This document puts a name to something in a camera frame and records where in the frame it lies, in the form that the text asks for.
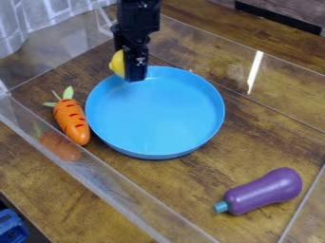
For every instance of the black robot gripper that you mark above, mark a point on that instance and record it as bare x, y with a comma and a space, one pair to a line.
137, 19

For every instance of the yellow toy lemon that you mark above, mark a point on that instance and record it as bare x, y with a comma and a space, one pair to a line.
116, 64

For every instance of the blue round tray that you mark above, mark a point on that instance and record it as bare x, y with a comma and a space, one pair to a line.
159, 118

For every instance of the orange toy carrot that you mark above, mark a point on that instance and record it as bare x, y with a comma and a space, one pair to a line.
69, 116

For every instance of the purple toy eggplant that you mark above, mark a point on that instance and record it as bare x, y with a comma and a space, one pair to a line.
275, 187

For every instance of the blue plastic crate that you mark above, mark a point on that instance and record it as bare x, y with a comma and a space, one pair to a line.
13, 231

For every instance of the clear acrylic corner bracket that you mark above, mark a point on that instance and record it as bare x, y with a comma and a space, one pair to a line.
103, 21

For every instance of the clear acrylic barrier wall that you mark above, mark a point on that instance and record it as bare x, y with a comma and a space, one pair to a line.
107, 198

